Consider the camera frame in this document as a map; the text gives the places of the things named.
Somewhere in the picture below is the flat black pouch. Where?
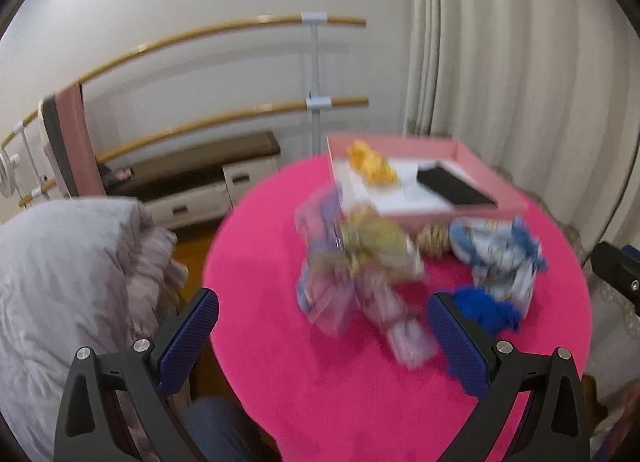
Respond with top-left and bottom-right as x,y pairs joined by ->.
416,160 -> 498,207

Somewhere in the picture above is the pink and grey hanging mat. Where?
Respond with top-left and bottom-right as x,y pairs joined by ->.
39,83 -> 108,200

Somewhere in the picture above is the white barre support post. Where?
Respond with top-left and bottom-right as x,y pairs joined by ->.
0,124 -> 51,203
301,12 -> 333,157

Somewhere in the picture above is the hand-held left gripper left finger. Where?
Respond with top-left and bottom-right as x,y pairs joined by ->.
52,288 -> 221,462

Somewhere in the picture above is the small dark pink object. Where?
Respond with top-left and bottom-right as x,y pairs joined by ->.
100,164 -> 135,187

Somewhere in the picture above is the purple and yellow organza scrunchie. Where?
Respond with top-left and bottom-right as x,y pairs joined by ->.
294,187 -> 441,368

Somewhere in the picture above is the low brown and white cabinet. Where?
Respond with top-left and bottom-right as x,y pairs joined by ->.
97,131 -> 281,230

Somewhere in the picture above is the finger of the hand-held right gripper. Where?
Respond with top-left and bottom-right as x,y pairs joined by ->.
590,241 -> 640,317

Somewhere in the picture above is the round pink table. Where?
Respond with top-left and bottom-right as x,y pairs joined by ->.
202,149 -> 593,462

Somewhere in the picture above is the cream striped scrunchie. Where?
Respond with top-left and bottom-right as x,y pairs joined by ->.
417,224 -> 453,257

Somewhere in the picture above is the long wooden barre rail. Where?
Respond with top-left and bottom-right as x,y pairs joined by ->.
0,16 -> 367,150

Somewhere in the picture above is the blue and white printed scrunchie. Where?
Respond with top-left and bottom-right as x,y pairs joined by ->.
447,217 -> 550,313

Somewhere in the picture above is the pink cardboard box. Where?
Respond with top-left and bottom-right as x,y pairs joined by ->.
326,132 -> 530,233

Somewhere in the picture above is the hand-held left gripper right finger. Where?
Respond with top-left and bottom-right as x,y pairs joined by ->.
425,292 -> 593,462

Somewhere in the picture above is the short wooden barre rail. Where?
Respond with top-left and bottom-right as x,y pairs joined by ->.
17,98 -> 370,207

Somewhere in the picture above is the pinkish striped cloth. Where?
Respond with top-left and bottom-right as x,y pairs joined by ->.
125,212 -> 190,343

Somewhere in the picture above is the royal blue scrunchie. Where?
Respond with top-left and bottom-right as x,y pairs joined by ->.
440,287 -> 523,378

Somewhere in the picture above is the person's leg in jeans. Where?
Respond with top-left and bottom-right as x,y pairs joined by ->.
185,398 -> 281,462

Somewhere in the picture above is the cream curtain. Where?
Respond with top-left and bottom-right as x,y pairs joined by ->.
402,0 -> 640,263

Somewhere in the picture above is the white duvet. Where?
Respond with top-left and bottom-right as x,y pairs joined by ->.
0,197 -> 161,462

